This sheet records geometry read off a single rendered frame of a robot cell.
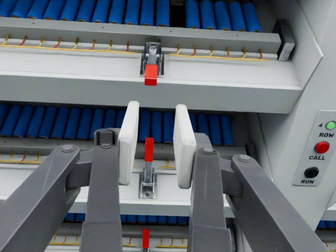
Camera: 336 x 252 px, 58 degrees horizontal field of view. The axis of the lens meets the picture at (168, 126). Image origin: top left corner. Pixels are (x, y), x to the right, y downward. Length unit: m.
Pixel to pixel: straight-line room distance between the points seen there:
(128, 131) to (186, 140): 0.03
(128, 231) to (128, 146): 0.47
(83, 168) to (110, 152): 0.02
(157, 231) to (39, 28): 0.42
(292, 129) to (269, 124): 0.07
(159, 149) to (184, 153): 0.32
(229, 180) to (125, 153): 0.06
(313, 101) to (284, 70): 0.05
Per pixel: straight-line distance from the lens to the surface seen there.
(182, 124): 0.19
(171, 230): 0.63
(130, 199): 0.47
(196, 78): 0.36
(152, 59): 0.34
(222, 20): 0.43
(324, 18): 0.38
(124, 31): 0.38
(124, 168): 0.17
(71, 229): 0.64
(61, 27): 0.40
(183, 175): 0.17
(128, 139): 0.16
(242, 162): 0.16
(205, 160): 0.15
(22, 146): 0.52
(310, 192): 0.50
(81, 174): 0.16
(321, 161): 0.47
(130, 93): 0.37
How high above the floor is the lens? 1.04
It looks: 32 degrees down
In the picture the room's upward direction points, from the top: 4 degrees clockwise
